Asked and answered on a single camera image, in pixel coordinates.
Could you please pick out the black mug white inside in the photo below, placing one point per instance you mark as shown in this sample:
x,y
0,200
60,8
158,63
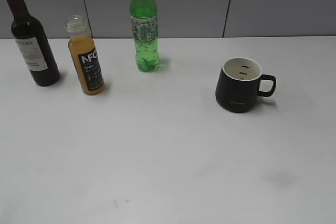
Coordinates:
x,y
241,82

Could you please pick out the NFC orange juice bottle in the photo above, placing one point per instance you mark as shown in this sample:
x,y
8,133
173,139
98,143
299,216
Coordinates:
x,y
84,55

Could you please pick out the green plastic soda bottle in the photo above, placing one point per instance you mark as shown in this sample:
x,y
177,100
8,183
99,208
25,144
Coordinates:
x,y
144,26

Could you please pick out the dark red wine bottle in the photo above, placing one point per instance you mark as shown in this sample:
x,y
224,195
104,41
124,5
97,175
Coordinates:
x,y
33,44

